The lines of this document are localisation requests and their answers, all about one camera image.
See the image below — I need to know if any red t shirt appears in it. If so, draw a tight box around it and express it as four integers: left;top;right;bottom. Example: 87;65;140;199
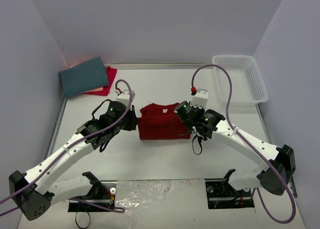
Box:
138;102;191;141
84;66;118;96

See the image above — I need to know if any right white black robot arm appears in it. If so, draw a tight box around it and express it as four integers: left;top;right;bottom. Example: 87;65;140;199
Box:
174;101;296;196

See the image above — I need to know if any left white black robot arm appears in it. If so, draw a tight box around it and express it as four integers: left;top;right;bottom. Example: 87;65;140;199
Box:
8;99;138;221

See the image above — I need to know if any folded pink t shirt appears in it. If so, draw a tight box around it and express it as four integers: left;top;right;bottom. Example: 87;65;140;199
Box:
85;87;104;93

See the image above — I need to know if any folded red t shirt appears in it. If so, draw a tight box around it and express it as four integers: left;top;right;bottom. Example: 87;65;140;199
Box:
84;66;118;96

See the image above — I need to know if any white plastic basket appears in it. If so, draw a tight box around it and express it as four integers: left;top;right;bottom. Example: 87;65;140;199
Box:
212;54;269;107

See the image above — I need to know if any folded teal t shirt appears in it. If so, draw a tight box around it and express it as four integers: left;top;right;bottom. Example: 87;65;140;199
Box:
59;56;109;99

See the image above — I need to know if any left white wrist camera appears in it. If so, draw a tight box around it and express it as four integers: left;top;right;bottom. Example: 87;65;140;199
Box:
114;89;136;107

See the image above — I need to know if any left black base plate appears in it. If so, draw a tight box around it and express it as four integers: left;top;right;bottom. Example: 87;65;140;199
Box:
67;181;117;213

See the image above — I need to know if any thin black cable loop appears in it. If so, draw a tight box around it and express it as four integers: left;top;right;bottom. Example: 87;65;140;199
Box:
74;210;91;229

